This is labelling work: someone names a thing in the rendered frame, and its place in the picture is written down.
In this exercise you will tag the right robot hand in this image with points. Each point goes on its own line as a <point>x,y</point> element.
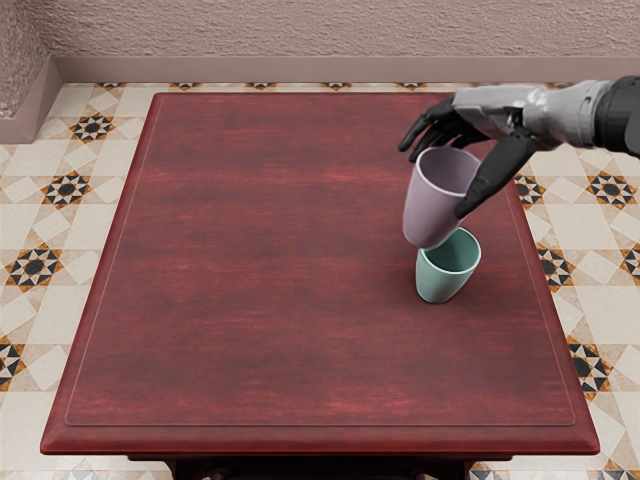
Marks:
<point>492,112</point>

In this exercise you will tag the lilac plastic cup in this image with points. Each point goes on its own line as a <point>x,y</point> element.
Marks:
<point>434,202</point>

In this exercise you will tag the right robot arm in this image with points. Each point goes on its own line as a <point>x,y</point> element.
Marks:
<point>622,114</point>

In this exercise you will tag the teal plastic cup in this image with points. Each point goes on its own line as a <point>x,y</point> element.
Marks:
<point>444,272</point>

